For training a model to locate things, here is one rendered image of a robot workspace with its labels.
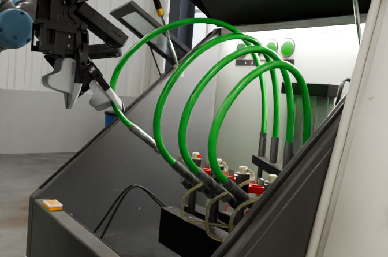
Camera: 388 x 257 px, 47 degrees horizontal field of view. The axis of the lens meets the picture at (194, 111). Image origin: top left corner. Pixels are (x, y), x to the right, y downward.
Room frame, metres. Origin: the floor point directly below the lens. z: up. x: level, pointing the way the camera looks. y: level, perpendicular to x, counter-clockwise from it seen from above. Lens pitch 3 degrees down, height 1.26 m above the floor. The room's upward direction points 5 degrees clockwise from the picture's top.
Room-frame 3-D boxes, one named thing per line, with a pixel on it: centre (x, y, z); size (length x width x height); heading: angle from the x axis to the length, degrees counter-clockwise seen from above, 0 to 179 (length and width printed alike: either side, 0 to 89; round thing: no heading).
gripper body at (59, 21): (0.81, 0.25, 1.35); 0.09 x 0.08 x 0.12; 125
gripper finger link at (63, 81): (0.80, 0.23, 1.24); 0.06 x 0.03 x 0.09; 125
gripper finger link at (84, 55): (0.81, 0.21, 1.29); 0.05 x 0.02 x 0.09; 35
